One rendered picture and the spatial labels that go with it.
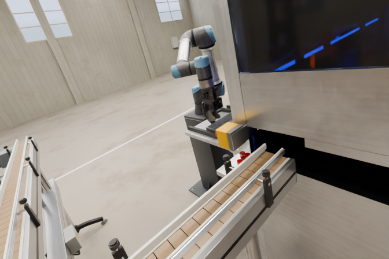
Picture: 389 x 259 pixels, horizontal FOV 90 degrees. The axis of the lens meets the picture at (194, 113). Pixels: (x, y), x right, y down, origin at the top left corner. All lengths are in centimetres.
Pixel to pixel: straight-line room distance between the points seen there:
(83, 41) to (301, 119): 1022
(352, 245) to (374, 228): 12
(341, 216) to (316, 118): 31
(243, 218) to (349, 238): 37
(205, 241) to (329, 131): 41
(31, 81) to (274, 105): 980
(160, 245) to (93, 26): 1048
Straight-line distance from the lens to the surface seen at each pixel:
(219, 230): 52
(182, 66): 106
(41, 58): 1016
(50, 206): 174
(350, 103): 56
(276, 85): 61
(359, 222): 76
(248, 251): 77
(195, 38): 138
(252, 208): 56
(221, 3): 68
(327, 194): 73
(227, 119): 114
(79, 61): 1033
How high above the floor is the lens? 134
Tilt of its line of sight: 19 degrees down
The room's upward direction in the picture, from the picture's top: 14 degrees counter-clockwise
